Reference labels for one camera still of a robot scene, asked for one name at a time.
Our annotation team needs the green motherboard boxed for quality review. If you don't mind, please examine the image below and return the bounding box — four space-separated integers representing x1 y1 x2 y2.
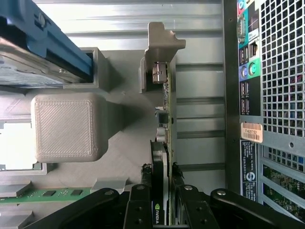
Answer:
263 164 305 224

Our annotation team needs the green RAM stick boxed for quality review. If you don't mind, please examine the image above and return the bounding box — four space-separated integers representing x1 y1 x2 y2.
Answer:
0 187 92 205

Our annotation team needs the grey printed parts rack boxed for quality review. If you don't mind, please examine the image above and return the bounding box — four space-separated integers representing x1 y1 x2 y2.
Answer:
0 47 177 229

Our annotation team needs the silver CPU chip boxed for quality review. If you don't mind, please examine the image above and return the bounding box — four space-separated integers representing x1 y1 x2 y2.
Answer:
0 122 37 170

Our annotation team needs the black open PC case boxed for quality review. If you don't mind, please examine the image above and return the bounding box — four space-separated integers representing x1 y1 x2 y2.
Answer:
223 0 305 229

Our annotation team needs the hard disk blue caddy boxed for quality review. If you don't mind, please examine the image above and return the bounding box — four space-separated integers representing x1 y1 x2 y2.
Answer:
0 0 94 89

